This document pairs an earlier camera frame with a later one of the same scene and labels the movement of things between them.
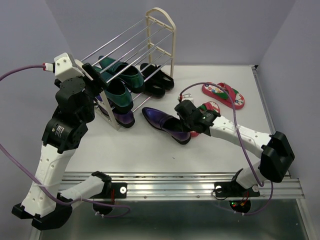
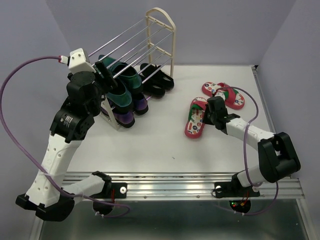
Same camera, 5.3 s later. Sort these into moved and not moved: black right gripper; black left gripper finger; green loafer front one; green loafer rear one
Moved: black left gripper finger; black right gripper
Not moved: green loafer rear one; green loafer front one
